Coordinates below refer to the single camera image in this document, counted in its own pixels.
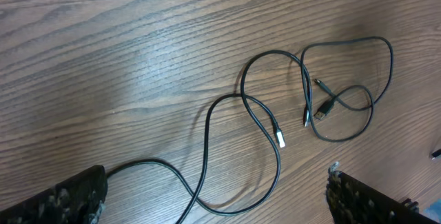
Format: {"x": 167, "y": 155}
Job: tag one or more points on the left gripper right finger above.
{"x": 351, "y": 201}

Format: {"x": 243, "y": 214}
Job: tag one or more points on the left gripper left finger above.
{"x": 77, "y": 200}

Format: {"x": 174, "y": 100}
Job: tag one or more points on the black cable end right edge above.
{"x": 436, "y": 154}

